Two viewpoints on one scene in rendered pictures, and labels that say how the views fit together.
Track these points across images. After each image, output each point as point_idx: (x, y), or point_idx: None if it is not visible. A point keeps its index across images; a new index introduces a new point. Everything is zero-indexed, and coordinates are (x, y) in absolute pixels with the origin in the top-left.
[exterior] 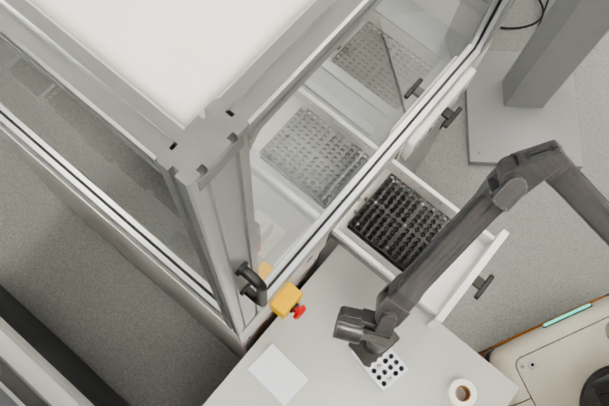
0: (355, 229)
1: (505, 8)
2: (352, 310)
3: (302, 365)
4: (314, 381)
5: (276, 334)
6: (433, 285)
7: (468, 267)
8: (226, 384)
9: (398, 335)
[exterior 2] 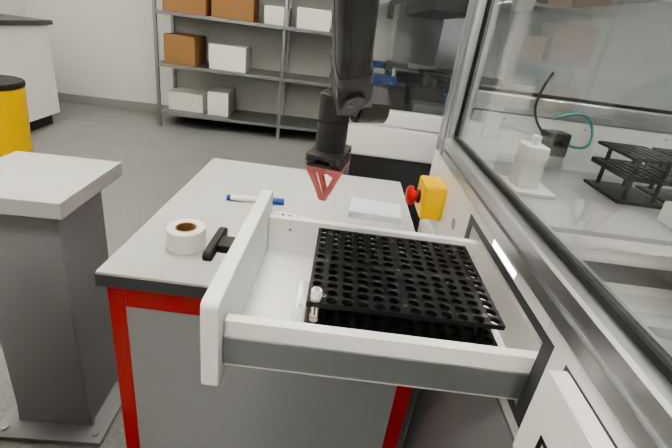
0: (448, 245)
1: None
2: (381, 98)
3: (362, 221)
4: (342, 217)
5: (403, 229)
6: (289, 272)
7: (246, 309)
8: (402, 201)
9: (309, 154)
